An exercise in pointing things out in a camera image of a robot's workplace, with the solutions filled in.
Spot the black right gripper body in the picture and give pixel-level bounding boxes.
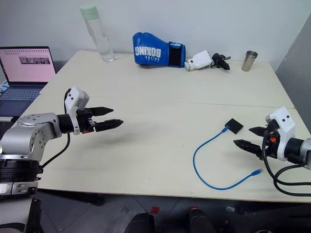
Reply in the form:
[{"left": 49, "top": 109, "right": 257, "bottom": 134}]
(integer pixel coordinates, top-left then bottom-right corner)
[{"left": 261, "top": 120, "right": 280, "bottom": 160}]

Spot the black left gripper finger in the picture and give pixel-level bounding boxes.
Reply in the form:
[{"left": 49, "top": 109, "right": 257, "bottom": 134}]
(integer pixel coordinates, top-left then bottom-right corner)
[
  {"left": 91, "top": 106, "right": 114, "bottom": 117},
  {"left": 95, "top": 118, "right": 124, "bottom": 133}
]

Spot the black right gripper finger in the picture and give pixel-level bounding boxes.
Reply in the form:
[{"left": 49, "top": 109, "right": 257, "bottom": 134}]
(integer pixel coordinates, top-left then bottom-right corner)
[
  {"left": 233, "top": 139, "right": 264, "bottom": 160},
  {"left": 248, "top": 126, "right": 268, "bottom": 137}
]

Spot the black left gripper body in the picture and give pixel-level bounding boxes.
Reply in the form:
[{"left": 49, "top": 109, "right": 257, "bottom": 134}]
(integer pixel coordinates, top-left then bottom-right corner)
[{"left": 76, "top": 108, "right": 97, "bottom": 134}]

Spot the small black square box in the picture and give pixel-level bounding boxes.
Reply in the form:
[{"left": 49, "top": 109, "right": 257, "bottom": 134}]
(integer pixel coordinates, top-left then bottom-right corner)
[{"left": 224, "top": 118, "right": 244, "bottom": 134}]

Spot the steel cup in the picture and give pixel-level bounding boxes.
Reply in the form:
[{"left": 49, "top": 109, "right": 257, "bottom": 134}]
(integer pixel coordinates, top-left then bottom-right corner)
[{"left": 241, "top": 50, "right": 259, "bottom": 72}]

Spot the clear bottle with green cap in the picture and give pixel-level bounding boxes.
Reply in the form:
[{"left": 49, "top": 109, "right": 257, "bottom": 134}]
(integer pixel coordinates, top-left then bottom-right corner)
[{"left": 79, "top": 4, "right": 116, "bottom": 63}]

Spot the blue boxing glove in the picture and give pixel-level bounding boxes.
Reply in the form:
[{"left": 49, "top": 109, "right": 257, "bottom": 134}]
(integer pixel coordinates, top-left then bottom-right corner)
[{"left": 132, "top": 32, "right": 187, "bottom": 69}]

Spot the open laptop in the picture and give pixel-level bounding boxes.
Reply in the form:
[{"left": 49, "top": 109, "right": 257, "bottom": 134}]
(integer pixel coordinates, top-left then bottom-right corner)
[{"left": 0, "top": 46, "right": 57, "bottom": 117}]

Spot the dark rounded shape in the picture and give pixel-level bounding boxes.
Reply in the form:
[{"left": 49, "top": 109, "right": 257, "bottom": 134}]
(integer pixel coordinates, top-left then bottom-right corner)
[
  {"left": 125, "top": 212, "right": 156, "bottom": 233},
  {"left": 189, "top": 207, "right": 217, "bottom": 233}
]

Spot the spare white black gripper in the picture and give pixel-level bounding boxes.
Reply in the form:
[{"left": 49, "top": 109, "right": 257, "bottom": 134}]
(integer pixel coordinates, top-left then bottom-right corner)
[{"left": 183, "top": 50, "right": 232, "bottom": 72}]

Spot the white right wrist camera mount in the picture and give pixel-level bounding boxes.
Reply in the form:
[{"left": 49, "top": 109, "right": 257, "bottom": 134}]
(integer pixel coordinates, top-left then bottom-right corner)
[{"left": 264, "top": 106, "right": 297, "bottom": 162}]

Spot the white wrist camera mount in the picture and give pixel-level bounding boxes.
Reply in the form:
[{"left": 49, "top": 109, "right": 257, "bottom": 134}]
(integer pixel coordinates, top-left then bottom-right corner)
[
  {"left": 65, "top": 86, "right": 90, "bottom": 135},
  {"left": 264, "top": 106, "right": 297, "bottom": 162}
]

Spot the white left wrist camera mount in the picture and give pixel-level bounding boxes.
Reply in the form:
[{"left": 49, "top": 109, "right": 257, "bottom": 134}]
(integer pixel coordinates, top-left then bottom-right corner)
[{"left": 65, "top": 86, "right": 90, "bottom": 135}]

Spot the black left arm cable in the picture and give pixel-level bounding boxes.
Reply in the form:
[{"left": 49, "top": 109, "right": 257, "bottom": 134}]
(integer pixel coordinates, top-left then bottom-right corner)
[{"left": 38, "top": 89, "right": 71, "bottom": 168}]

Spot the blue Ethernet cable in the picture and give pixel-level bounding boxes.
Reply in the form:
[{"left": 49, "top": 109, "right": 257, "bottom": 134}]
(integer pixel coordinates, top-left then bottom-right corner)
[{"left": 192, "top": 126, "right": 263, "bottom": 191}]

